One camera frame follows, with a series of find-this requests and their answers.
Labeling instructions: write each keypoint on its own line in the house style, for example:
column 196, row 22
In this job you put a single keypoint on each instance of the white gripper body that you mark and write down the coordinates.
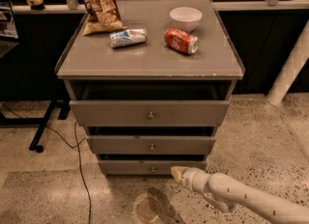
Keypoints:
column 187, row 176

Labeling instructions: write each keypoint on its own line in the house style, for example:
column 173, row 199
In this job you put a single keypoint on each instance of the grey middle drawer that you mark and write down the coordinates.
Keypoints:
column 114, row 144

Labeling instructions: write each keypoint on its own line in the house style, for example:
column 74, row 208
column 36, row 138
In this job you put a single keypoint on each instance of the grey top drawer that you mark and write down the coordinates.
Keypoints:
column 149, row 112

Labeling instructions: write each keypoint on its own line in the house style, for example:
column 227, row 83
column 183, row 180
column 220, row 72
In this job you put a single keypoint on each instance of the grey drawer cabinet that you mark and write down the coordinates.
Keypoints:
column 93, row 70

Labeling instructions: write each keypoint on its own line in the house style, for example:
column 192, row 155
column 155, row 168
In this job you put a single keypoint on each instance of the white bowl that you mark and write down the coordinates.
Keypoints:
column 185, row 18

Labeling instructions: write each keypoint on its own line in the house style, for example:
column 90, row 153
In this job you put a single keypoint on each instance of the black desk leg frame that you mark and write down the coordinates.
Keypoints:
column 39, row 123

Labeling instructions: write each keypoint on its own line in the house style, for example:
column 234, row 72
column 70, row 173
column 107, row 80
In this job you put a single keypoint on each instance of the grey bottom drawer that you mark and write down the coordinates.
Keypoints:
column 144, row 167

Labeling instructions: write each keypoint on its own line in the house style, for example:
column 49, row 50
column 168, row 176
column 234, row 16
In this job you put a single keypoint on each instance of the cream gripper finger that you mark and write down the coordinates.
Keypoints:
column 177, row 172

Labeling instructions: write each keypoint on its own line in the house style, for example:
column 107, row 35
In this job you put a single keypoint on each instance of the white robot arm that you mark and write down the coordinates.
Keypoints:
column 259, row 167

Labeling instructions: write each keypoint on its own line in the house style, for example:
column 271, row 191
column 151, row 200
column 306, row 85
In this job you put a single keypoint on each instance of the small yellow figurine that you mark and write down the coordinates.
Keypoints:
column 35, row 4

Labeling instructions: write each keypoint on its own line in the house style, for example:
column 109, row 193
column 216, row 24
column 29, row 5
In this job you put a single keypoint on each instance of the grey drawer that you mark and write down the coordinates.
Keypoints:
column 144, row 167
column 114, row 144
column 149, row 112

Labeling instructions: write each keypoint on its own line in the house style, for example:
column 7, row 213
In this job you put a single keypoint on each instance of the silver blue soda can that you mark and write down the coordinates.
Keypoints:
column 128, row 37

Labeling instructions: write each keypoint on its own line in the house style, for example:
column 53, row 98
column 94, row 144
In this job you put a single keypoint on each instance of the sea salt chips bag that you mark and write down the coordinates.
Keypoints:
column 103, row 17

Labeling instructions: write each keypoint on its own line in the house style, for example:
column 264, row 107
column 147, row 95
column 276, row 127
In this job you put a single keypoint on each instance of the red cola can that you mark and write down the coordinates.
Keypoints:
column 181, row 41

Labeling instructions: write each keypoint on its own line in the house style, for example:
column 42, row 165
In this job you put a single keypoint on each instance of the round floor drain cover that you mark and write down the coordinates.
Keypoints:
column 147, row 209

